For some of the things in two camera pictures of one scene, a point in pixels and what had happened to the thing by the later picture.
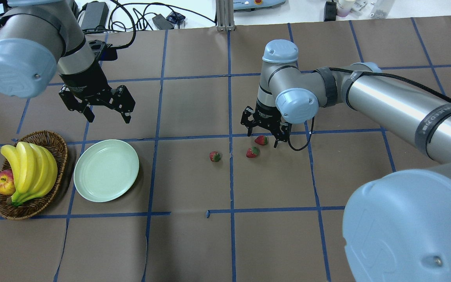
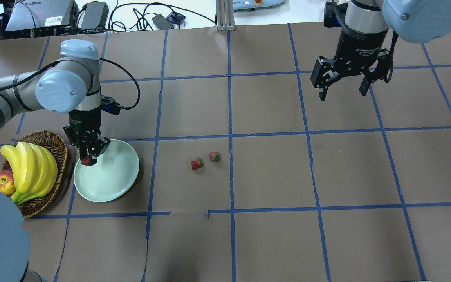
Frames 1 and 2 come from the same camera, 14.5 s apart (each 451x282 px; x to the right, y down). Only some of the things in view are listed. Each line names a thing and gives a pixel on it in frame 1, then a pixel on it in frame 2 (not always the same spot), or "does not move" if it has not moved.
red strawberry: x=252 y=152 -> x=197 y=163
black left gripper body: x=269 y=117 -> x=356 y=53
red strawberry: x=214 y=156 does not move
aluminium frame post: x=224 y=12 does not move
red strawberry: x=261 y=140 -> x=86 y=161
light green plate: x=105 y=170 does not move
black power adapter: x=96 y=14 does not move
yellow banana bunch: x=35 y=169 does not move
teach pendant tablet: x=253 y=5 does not move
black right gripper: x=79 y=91 -> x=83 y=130
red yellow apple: x=4 y=182 does not move
